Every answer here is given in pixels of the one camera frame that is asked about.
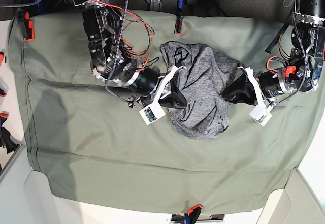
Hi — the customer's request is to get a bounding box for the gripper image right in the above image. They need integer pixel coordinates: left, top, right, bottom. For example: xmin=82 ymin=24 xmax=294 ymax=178
xmin=221 ymin=66 xmax=291 ymax=108

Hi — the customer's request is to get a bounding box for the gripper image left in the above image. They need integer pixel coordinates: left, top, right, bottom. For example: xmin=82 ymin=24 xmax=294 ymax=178
xmin=125 ymin=68 xmax=187 ymax=109

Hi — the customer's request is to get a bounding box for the grey heathered T-shirt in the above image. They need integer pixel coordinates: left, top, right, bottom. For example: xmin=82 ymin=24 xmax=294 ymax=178
xmin=160 ymin=42 xmax=239 ymax=140

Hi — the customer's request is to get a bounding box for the blue orange clamp top centre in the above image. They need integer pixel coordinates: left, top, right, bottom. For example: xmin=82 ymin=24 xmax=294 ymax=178
xmin=174 ymin=0 xmax=184 ymax=35

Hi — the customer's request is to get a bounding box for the green table cloth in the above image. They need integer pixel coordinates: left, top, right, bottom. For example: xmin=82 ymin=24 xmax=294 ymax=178
xmin=8 ymin=12 xmax=324 ymax=214

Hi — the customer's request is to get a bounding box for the orange blue clamp bottom centre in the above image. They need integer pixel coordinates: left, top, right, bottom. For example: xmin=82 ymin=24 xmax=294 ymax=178
xmin=181 ymin=204 xmax=203 ymax=224

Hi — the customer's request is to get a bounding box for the orange black clamp far left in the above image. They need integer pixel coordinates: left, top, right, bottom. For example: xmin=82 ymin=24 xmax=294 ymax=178
xmin=18 ymin=11 xmax=35 ymax=41

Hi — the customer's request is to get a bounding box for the orange black tools left floor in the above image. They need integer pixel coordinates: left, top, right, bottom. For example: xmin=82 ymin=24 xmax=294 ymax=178
xmin=1 ymin=78 xmax=20 ymax=154

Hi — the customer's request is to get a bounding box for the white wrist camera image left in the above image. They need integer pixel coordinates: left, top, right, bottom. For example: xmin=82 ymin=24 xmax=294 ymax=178
xmin=139 ymin=102 xmax=166 ymax=125

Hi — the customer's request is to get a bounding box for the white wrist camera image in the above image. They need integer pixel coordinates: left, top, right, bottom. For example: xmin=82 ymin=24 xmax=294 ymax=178
xmin=249 ymin=105 xmax=272 ymax=126
xmin=139 ymin=102 xmax=166 ymax=125

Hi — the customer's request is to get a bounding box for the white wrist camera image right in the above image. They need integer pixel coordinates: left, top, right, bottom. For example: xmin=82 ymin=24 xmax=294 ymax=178
xmin=249 ymin=105 xmax=272 ymax=126

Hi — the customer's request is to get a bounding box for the red handled tool left edge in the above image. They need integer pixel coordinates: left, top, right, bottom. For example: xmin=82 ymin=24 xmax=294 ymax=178
xmin=0 ymin=49 xmax=6 ymax=65

